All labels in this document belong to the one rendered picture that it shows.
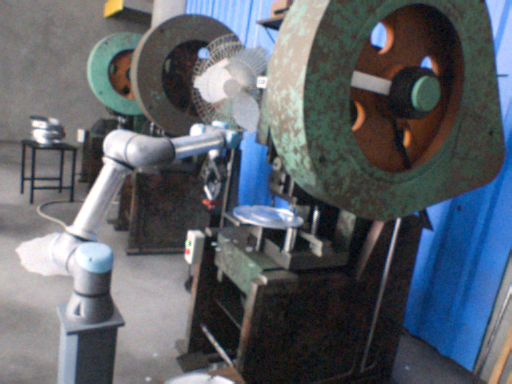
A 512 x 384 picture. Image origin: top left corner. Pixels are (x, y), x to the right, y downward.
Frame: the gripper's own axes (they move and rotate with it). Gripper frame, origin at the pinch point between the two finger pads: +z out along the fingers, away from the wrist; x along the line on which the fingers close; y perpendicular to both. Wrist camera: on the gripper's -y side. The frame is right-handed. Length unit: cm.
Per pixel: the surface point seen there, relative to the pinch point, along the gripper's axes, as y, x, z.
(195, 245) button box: -12.8, 11.0, 18.3
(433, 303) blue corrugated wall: -38, -135, 51
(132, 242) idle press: 119, 3, 68
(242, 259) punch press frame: -37.4, 1.1, 15.0
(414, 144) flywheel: -73, -39, -41
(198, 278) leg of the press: -11.5, 6.7, 35.0
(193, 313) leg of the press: -12, 7, 53
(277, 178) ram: -33.6, -11.4, -18.0
